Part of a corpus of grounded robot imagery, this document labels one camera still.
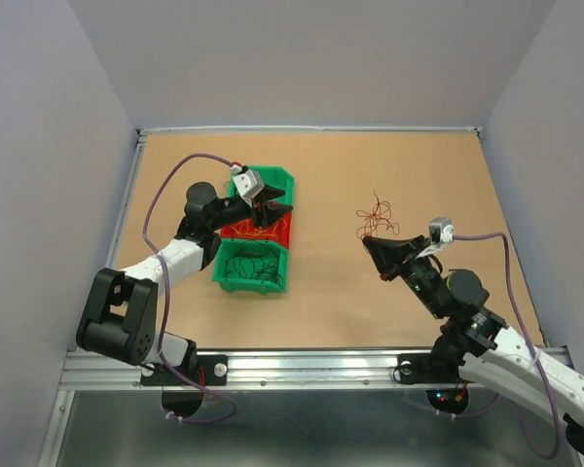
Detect thin red cable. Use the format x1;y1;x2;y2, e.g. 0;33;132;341
354;190;401;240

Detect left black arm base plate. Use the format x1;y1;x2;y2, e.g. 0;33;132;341
139;352;229;387

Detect thin dark brown cable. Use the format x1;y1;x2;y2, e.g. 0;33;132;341
221;247;283;283

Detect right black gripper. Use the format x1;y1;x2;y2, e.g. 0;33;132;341
360;234;447;318

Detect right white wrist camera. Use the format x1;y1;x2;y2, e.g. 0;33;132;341
418;217;455;258

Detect aluminium front mounting rail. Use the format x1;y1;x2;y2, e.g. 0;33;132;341
58;347;423;392

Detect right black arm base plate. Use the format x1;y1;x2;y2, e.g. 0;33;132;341
392;353;468;385

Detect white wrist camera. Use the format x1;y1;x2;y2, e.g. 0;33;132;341
230;162;265;206
418;217;455;258

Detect far green plastic bin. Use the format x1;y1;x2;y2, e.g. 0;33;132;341
249;165;295;205

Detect thin yellow orange cable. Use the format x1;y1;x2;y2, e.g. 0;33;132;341
231;216;291;242

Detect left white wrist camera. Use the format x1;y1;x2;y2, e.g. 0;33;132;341
230;162;265;206

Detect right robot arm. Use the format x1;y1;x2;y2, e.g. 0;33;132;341
362;235;584;456

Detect near green plastic bin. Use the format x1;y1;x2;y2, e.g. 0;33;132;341
212;238;289;295

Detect red plastic bin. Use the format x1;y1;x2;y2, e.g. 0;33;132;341
220;212;292;249

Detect green plastic bin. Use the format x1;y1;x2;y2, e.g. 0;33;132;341
212;238;289;295
249;165;295;205

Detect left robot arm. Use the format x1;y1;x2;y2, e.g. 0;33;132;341
76;182;292;383

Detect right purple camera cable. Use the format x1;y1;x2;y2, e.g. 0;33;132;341
447;232;564;459

